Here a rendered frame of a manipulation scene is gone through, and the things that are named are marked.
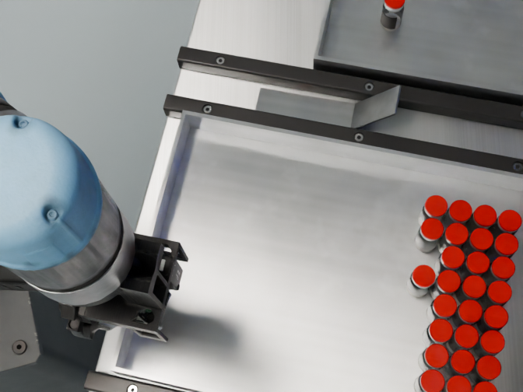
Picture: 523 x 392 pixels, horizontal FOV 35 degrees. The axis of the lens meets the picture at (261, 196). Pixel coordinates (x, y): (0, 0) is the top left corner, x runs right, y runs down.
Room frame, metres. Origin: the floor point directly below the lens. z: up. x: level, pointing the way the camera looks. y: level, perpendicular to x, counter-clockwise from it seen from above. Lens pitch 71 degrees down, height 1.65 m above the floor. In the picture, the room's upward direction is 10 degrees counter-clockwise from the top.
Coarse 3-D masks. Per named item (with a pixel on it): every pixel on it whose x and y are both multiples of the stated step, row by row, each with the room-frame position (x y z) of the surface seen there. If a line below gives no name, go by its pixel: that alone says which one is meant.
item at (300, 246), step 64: (192, 128) 0.35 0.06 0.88; (256, 128) 0.32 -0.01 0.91; (192, 192) 0.28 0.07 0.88; (256, 192) 0.27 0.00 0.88; (320, 192) 0.26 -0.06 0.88; (384, 192) 0.24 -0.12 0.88; (448, 192) 0.23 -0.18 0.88; (512, 192) 0.22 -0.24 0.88; (192, 256) 0.21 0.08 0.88; (256, 256) 0.20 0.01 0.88; (320, 256) 0.19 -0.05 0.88; (384, 256) 0.18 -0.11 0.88; (192, 320) 0.15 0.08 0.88; (256, 320) 0.14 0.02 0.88; (320, 320) 0.13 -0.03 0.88; (384, 320) 0.12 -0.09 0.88; (448, 320) 0.11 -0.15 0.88; (192, 384) 0.09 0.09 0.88; (256, 384) 0.08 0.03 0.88; (320, 384) 0.07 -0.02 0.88; (384, 384) 0.06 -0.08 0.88
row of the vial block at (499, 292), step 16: (496, 224) 0.19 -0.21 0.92; (512, 224) 0.18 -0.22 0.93; (496, 240) 0.17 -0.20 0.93; (512, 240) 0.16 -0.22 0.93; (496, 256) 0.16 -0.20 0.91; (512, 256) 0.15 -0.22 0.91; (496, 272) 0.14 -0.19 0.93; (512, 272) 0.14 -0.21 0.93; (496, 288) 0.12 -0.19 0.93; (480, 304) 0.12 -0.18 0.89; (496, 304) 0.11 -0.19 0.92; (480, 320) 0.10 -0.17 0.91; (496, 320) 0.10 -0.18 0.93; (480, 336) 0.09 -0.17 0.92; (496, 336) 0.08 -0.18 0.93; (480, 352) 0.07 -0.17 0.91; (496, 352) 0.07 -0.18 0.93; (480, 368) 0.06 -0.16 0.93; (496, 368) 0.06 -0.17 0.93; (480, 384) 0.05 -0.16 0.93
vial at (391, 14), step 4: (384, 4) 0.43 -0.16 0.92; (384, 8) 0.43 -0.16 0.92; (388, 8) 0.42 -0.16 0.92; (400, 8) 0.42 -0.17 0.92; (384, 12) 0.42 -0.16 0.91; (388, 12) 0.42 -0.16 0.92; (392, 12) 0.42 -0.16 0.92; (396, 12) 0.42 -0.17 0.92; (400, 12) 0.42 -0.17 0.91; (388, 16) 0.42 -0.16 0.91; (392, 16) 0.42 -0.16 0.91; (396, 16) 0.42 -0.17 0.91; (400, 16) 0.42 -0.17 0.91; (400, 20) 0.42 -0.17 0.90; (396, 24) 0.42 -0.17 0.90; (400, 24) 0.42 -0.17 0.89; (384, 28) 0.42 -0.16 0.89; (396, 28) 0.42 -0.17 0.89
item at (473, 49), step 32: (352, 0) 0.46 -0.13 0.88; (416, 0) 0.45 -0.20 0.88; (448, 0) 0.44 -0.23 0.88; (480, 0) 0.44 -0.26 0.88; (512, 0) 0.43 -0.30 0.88; (320, 32) 0.41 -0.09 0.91; (352, 32) 0.43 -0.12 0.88; (384, 32) 0.42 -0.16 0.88; (416, 32) 0.41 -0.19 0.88; (448, 32) 0.41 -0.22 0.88; (480, 32) 0.40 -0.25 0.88; (512, 32) 0.39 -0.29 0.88; (320, 64) 0.38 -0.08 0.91; (352, 64) 0.37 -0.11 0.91; (384, 64) 0.38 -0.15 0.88; (416, 64) 0.38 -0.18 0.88; (448, 64) 0.37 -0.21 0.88; (480, 64) 0.36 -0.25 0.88; (512, 64) 0.36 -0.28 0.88; (480, 96) 0.32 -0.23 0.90; (512, 96) 0.31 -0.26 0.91
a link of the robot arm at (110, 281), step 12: (132, 240) 0.16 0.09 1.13; (120, 252) 0.15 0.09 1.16; (132, 252) 0.15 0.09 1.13; (120, 264) 0.14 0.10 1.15; (108, 276) 0.13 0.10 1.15; (120, 276) 0.14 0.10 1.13; (36, 288) 0.13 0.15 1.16; (84, 288) 0.13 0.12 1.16; (96, 288) 0.13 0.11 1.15; (108, 288) 0.13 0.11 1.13; (60, 300) 0.13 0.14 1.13; (72, 300) 0.13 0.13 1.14; (84, 300) 0.13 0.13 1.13; (96, 300) 0.13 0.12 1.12
